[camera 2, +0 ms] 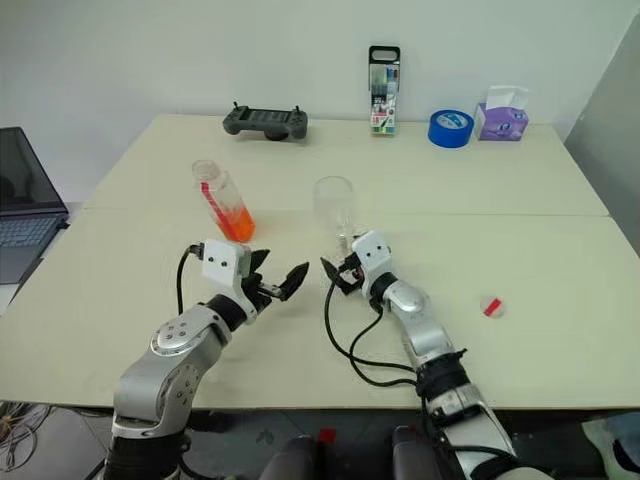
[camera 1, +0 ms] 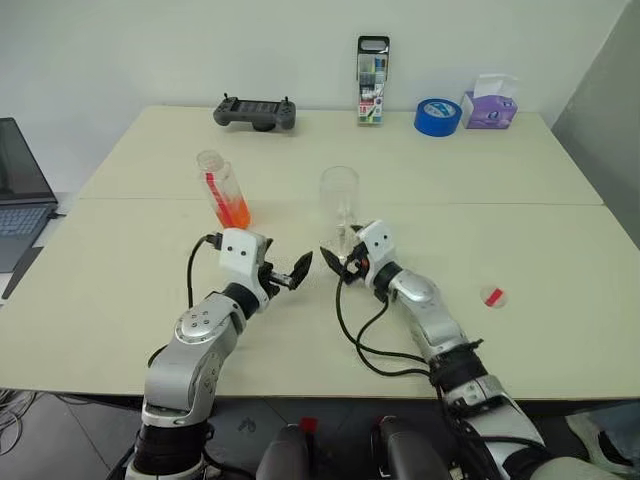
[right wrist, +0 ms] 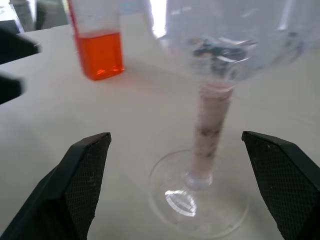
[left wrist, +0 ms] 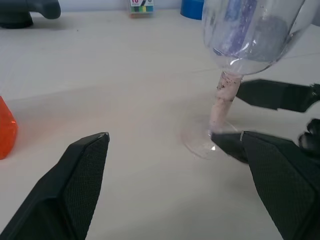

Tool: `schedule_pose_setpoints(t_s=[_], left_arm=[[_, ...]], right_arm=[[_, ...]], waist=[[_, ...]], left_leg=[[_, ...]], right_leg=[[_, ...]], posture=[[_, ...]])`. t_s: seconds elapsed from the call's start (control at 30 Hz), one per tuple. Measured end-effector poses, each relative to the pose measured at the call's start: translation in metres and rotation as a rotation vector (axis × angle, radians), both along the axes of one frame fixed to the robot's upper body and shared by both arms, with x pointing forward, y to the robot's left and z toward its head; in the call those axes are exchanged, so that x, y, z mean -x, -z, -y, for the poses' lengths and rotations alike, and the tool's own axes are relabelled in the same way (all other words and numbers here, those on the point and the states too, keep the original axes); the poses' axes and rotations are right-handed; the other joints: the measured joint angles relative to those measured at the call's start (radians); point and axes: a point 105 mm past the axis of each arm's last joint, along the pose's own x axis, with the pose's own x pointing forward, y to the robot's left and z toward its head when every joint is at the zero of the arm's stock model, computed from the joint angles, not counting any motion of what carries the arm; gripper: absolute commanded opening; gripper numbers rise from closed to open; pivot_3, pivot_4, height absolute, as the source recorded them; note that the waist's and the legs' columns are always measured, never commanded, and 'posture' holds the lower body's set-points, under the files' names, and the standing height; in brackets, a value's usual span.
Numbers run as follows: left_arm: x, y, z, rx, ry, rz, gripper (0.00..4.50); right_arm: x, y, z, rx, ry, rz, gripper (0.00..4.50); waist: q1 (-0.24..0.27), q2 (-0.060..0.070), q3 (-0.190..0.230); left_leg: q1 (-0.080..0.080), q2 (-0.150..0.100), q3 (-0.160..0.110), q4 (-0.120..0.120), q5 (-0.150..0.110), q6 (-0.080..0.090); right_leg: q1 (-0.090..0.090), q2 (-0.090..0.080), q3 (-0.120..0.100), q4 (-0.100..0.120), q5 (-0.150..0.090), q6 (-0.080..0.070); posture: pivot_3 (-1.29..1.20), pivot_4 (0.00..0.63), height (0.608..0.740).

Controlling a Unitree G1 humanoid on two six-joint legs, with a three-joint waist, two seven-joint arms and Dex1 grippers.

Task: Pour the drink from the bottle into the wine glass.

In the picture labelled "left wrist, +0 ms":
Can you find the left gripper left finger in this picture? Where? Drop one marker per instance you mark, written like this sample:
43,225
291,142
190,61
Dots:
62,195

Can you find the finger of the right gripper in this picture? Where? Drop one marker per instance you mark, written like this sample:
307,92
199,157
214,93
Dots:
230,145

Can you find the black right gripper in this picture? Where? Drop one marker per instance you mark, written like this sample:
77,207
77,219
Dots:
312,133

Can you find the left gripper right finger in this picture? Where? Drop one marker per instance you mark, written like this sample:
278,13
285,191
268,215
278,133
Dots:
287,187

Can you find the clear wine glass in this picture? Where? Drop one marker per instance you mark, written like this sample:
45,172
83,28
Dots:
225,100

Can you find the bottle with orange liquid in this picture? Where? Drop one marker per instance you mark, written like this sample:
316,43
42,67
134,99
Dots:
7,130

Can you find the blue tape roll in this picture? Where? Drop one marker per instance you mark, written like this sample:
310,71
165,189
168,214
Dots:
191,8

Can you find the marker pen set box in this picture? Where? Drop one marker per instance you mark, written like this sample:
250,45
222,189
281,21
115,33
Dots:
141,10

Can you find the grey handheld remote controller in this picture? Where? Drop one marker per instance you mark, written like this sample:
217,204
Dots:
15,12

